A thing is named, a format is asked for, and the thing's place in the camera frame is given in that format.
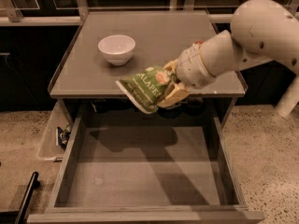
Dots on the clear plastic bin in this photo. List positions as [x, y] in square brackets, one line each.
[48, 149]

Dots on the white ceramic bowl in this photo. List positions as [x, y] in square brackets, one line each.
[117, 49]

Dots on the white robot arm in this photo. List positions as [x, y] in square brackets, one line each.
[259, 30]

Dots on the items in plastic bin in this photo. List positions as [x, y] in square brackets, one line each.
[62, 136]

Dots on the open grey drawer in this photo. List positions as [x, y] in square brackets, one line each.
[124, 167]

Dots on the black bar handle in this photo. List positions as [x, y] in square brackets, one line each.
[32, 185]

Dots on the grey cabinet counter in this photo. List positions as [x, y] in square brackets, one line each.
[160, 37]

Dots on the green jalapeno chip bag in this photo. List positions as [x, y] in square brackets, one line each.
[145, 89]

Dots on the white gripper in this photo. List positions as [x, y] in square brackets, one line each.
[192, 66]

